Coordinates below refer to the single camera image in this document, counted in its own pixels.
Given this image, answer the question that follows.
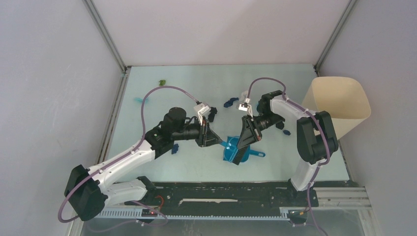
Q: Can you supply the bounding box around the right aluminium frame post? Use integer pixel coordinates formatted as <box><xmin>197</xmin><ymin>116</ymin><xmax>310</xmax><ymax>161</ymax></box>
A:
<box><xmin>314</xmin><ymin>0</ymin><xmax>359</xmax><ymax>75</ymax></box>

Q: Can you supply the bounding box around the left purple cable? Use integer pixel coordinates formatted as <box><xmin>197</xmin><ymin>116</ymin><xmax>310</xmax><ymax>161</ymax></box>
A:
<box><xmin>58</xmin><ymin>85</ymin><xmax>201</xmax><ymax>224</ymax></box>

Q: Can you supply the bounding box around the white cable duct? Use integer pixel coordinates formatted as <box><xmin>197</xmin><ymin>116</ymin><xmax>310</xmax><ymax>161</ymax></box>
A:
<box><xmin>96</xmin><ymin>207</ymin><xmax>308</xmax><ymax>221</ymax></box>

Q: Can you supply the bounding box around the white paper scrap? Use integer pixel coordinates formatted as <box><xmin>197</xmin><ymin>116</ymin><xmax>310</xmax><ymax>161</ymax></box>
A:
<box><xmin>240</xmin><ymin>90</ymin><xmax>248</xmax><ymax>100</ymax></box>

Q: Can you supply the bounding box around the dark blue paper scrap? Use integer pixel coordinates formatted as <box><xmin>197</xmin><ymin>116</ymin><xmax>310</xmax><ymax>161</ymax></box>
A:
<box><xmin>223</xmin><ymin>97</ymin><xmax>239</xmax><ymax>108</ymax></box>

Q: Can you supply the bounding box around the black paper scrap right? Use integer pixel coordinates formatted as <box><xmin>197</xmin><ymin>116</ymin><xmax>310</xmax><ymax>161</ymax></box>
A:
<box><xmin>275</xmin><ymin>121</ymin><xmax>285</xmax><ymax>130</ymax></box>

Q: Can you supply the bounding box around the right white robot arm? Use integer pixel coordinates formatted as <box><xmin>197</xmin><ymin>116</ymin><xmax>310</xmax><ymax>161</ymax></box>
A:
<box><xmin>231</xmin><ymin>90</ymin><xmax>338</xmax><ymax>206</ymax></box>

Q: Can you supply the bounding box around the black paper scrap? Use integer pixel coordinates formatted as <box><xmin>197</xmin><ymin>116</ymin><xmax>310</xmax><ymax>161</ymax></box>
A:
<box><xmin>208</xmin><ymin>107</ymin><xmax>218</xmax><ymax>123</ymax></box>
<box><xmin>275</xmin><ymin>121</ymin><xmax>285</xmax><ymax>130</ymax></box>

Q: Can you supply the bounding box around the left aluminium frame post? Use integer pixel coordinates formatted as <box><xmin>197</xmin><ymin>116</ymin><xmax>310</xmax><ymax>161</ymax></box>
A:
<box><xmin>83</xmin><ymin>0</ymin><xmax>127</xmax><ymax>73</ymax></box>

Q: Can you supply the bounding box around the blue dustpan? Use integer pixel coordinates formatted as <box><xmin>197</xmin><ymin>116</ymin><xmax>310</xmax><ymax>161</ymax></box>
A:
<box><xmin>236</xmin><ymin>147</ymin><xmax>266</xmax><ymax>163</ymax></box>

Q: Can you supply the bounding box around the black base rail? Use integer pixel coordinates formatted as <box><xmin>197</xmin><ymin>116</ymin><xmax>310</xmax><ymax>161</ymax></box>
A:
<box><xmin>139</xmin><ymin>182</ymin><xmax>319</xmax><ymax>216</ymax></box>

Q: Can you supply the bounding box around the blue hand brush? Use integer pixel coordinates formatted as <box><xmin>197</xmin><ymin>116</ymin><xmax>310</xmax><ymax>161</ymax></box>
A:
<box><xmin>220</xmin><ymin>136</ymin><xmax>240</xmax><ymax>165</ymax></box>

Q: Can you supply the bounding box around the aluminium frame post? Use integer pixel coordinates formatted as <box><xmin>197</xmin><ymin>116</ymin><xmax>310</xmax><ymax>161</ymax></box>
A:
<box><xmin>314</xmin><ymin>0</ymin><xmax>359</xmax><ymax>75</ymax></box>
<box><xmin>83</xmin><ymin>0</ymin><xmax>127</xmax><ymax>73</ymax></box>

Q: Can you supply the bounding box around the teal paper scrap left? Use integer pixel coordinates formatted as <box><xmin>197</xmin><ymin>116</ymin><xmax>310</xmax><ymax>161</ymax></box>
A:
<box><xmin>133</xmin><ymin>97</ymin><xmax>149</xmax><ymax>104</ymax></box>

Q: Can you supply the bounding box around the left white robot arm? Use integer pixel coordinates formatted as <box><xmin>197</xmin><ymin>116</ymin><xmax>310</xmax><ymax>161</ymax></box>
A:
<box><xmin>64</xmin><ymin>103</ymin><xmax>222</xmax><ymax>221</ymax></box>

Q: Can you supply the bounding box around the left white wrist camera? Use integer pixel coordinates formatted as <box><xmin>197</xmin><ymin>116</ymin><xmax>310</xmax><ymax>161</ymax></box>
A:
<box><xmin>193</xmin><ymin>103</ymin><xmax>211</xmax><ymax>124</ymax></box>

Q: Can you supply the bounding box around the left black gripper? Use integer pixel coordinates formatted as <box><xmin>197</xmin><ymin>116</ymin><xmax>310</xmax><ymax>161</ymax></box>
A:
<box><xmin>172</xmin><ymin>116</ymin><xmax>222</xmax><ymax>147</ymax></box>

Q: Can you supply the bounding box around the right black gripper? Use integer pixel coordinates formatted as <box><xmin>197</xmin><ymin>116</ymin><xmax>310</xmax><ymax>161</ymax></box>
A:
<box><xmin>237</xmin><ymin>112</ymin><xmax>283</xmax><ymax>149</ymax></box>

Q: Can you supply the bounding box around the black paper scrap centre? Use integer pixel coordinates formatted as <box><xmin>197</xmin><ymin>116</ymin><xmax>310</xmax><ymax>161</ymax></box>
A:
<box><xmin>208</xmin><ymin>107</ymin><xmax>218</xmax><ymax>123</ymax></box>

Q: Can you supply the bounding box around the cream waste bin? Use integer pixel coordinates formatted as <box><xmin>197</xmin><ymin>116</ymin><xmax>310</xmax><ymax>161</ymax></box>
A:
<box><xmin>301</xmin><ymin>76</ymin><xmax>371</xmax><ymax>141</ymax></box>

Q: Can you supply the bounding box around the blue paper scrap near left arm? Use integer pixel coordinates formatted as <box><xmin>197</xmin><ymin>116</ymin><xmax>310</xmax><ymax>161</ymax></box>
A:
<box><xmin>171</xmin><ymin>144</ymin><xmax>179</xmax><ymax>154</ymax></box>

